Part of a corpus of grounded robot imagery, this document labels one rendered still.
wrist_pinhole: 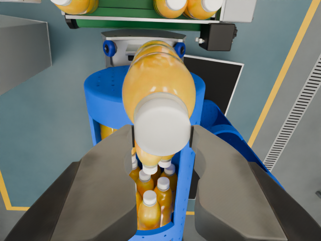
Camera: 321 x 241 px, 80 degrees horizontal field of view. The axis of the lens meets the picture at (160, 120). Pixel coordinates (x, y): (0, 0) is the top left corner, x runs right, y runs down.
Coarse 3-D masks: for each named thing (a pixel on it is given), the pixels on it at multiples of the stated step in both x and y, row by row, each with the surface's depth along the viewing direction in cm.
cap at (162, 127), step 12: (144, 108) 13; (156, 108) 12; (168, 108) 12; (180, 108) 13; (144, 120) 12; (156, 120) 12; (168, 120) 12; (180, 120) 12; (144, 132) 13; (156, 132) 13; (168, 132) 13; (180, 132) 13; (144, 144) 13; (156, 144) 13; (168, 144) 13; (180, 144) 13
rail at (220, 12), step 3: (222, 6) 50; (219, 9) 52; (222, 9) 51; (219, 12) 52; (222, 12) 51; (219, 15) 52; (222, 15) 51; (216, 18) 54; (219, 18) 52; (222, 18) 52
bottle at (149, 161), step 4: (136, 144) 46; (136, 148) 46; (140, 148) 44; (140, 152) 45; (144, 152) 44; (140, 156) 46; (144, 156) 45; (148, 156) 45; (152, 156) 45; (156, 156) 45; (160, 156) 46; (140, 160) 47; (144, 160) 46; (148, 160) 45; (152, 160) 46; (156, 160) 46; (144, 164) 49; (148, 164) 47; (152, 164) 47; (156, 164) 50; (148, 168) 49; (152, 168) 49
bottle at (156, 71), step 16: (144, 48) 24; (160, 48) 22; (144, 64) 16; (160, 64) 16; (176, 64) 17; (128, 80) 16; (144, 80) 15; (160, 80) 15; (176, 80) 15; (192, 80) 17; (128, 96) 16; (144, 96) 15; (160, 96) 14; (176, 96) 14; (192, 96) 16; (128, 112) 16; (192, 112) 17
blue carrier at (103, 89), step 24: (96, 72) 49; (120, 72) 50; (96, 96) 37; (120, 96) 36; (96, 120) 40; (120, 120) 37; (192, 120) 41; (192, 168) 53; (144, 240) 55; (168, 240) 58
